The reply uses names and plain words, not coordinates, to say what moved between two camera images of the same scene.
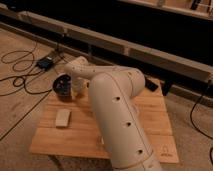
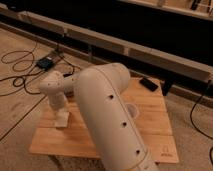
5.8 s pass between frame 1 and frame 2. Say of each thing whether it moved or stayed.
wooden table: stayed
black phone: stayed
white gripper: moved
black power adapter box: stayed
